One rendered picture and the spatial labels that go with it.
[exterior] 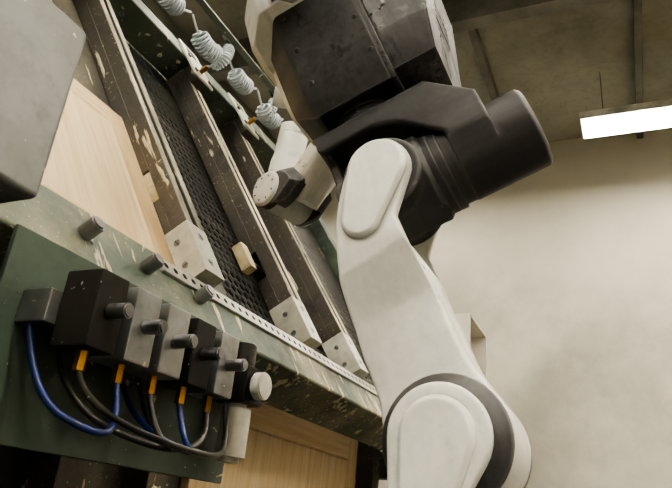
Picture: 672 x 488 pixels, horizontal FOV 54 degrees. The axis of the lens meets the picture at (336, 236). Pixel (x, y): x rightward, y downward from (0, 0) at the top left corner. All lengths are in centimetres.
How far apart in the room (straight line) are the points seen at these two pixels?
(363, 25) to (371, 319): 42
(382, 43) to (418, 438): 54
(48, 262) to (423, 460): 50
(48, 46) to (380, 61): 47
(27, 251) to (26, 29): 30
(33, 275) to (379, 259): 41
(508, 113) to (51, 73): 54
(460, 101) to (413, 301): 28
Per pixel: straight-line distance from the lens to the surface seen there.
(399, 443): 72
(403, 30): 97
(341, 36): 99
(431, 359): 78
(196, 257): 123
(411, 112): 92
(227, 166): 191
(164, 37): 221
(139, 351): 83
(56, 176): 110
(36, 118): 63
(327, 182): 132
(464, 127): 88
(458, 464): 70
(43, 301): 81
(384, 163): 86
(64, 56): 67
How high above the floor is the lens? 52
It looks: 24 degrees up
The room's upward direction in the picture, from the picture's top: 6 degrees clockwise
